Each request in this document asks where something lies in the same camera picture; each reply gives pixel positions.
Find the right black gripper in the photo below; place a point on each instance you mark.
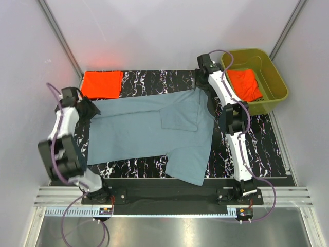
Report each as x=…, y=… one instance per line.
x=197, y=84

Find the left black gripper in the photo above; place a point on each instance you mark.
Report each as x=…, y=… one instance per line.
x=92, y=111

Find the grey-blue t-shirt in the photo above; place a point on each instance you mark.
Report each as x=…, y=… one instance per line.
x=178, y=125

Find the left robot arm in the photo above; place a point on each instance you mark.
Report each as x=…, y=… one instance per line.
x=62, y=158

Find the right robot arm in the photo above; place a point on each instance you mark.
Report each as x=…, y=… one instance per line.
x=234, y=121

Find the folded orange t-shirt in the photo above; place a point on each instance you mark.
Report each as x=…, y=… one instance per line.
x=104, y=85

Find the orange t-shirt in bin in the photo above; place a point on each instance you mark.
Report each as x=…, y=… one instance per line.
x=245, y=84

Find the olive green plastic bin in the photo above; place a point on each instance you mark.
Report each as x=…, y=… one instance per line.
x=268, y=79

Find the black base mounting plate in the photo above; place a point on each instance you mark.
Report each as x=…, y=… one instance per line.
x=170, y=196

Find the black marbled table mat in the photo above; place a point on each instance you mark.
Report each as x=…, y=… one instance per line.
x=262, y=147

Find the left orange connector box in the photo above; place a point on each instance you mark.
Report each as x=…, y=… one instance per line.
x=106, y=211

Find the orange connector box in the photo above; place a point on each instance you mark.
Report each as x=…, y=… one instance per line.
x=244, y=212
x=106, y=211

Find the right orange connector box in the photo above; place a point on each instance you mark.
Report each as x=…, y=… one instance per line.
x=244, y=212

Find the aluminium frame rail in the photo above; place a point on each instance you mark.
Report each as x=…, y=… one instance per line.
x=56, y=201

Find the left aluminium corner post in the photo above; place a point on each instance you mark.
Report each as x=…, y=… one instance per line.
x=49, y=16

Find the aluminium corner post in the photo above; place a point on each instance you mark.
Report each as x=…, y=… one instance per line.
x=49, y=16
x=288, y=27

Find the right aluminium corner post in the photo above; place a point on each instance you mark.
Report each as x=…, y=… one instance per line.
x=288, y=27

